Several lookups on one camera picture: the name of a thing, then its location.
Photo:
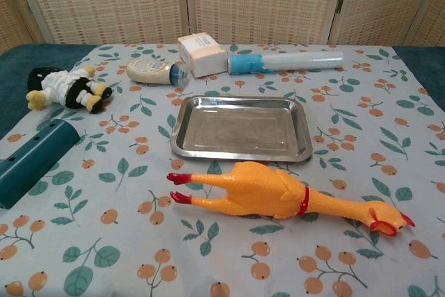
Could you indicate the silver metal tray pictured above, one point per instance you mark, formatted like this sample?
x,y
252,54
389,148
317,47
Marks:
x,y
240,130

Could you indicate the white cardboard box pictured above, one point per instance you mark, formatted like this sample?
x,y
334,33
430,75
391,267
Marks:
x,y
205,53

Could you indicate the teal curved plastic piece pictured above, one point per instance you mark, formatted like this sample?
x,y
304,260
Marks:
x,y
34,158

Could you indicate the yellow rubber chicken toy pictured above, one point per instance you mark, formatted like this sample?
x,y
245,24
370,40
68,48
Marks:
x,y
264,189

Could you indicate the floral print tablecloth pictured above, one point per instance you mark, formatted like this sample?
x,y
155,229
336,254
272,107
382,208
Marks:
x,y
222,258

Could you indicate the plastic wrap roll blue label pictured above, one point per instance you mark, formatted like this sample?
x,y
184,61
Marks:
x,y
295,60

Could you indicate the black and white plush doll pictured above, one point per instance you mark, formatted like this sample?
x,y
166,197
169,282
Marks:
x,y
62,85

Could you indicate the cream bottle blue cap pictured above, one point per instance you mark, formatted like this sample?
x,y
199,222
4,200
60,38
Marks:
x,y
146,71

